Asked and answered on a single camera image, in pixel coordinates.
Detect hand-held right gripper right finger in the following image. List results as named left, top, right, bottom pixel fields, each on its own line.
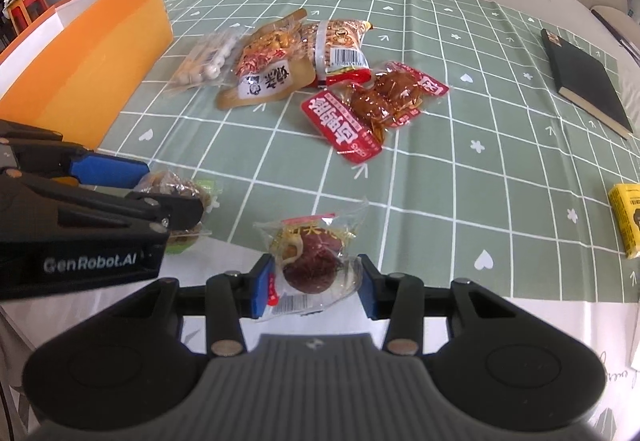
left=357, top=255, right=502, bottom=356

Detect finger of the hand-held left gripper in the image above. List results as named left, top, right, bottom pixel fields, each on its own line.
left=0, top=120, right=151, bottom=190
left=0, top=170, right=205, bottom=234

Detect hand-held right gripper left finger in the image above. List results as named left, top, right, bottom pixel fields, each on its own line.
left=142, top=253, right=277, bottom=356

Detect clear green-edged snack packet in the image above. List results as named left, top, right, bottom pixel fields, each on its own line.
left=132, top=170, right=223, bottom=256

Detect clear packet with dark ball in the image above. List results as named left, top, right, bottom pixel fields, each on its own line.
left=254, top=198, right=371, bottom=322

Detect orange cardboard box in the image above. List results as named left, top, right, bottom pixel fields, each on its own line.
left=0, top=0, right=174, bottom=154

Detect clear packet of white balls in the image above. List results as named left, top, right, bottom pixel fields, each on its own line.
left=167, top=27, right=246, bottom=94

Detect red braised meat packet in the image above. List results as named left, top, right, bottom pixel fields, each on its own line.
left=370, top=62, right=449, bottom=132
left=301, top=81, right=401, bottom=165

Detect tan peanut packet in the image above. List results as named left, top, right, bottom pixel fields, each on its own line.
left=216, top=8, right=317, bottom=110

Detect striped peanut packet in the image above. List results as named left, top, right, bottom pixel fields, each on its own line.
left=300, top=18, right=373, bottom=86

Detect green checked tablecloth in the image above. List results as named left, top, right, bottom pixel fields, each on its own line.
left=95, top=0, right=640, bottom=302

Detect red and yellow stools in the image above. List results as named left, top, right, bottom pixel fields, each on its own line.
left=5, top=0, right=51, bottom=36

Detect dark chair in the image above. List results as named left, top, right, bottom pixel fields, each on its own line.
left=0, top=0, right=13, bottom=46

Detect white printed tablecloth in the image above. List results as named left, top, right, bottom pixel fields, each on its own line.
left=0, top=248, right=640, bottom=441

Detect small yellow box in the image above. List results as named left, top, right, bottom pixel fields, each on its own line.
left=608, top=183, right=640, bottom=261

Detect black notebook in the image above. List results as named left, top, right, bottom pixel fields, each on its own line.
left=541, top=27, right=635, bottom=140

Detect dark book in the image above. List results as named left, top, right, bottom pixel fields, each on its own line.
left=590, top=6, right=640, bottom=66

